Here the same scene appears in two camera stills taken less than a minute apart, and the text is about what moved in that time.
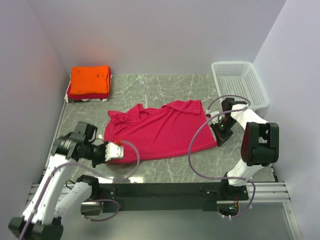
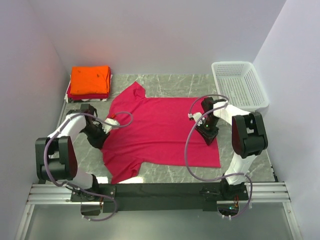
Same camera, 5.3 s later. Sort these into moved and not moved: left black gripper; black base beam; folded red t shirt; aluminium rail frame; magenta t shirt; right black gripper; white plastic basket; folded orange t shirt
Moved: right black gripper; left black gripper; magenta t shirt
Not moved: aluminium rail frame; folded red t shirt; folded orange t shirt; white plastic basket; black base beam
